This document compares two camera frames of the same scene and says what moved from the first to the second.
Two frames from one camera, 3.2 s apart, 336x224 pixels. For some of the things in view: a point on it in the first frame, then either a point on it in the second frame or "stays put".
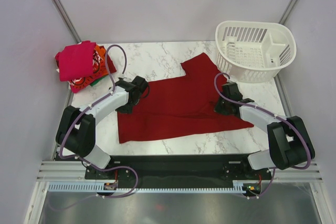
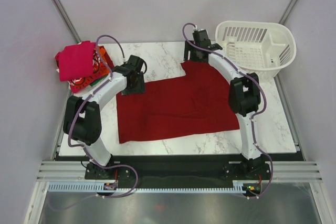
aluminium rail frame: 62,171 stays put
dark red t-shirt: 180,105 stays put
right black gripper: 218,108 -> 189,46
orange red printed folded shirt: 100,70 stays put
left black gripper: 125,110 -> 139,89
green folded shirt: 96,81 stays put
